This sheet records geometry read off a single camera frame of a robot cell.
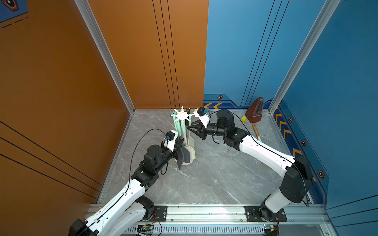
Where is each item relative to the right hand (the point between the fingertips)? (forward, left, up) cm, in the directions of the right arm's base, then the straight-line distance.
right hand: (189, 125), depth 72 cm
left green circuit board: (-39, +22, -32) cm, 55 cm away
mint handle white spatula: (-5, 0, -14) cm, 15 cm away
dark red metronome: (+31, -46, -22) cm, 60 cm away
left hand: (-4, +4, -5) cm, 7 cm away
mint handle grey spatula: (-8, +2, -13) cm, 15 cm away
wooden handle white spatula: (+18, -47, -30) cm, 58 cm away
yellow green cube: (+31, -40, -28) cm, 58 cm away
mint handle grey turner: (-10, +5, -11) cm, 16 cm away
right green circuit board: (-38, -40, -33) cm, 64 cm away
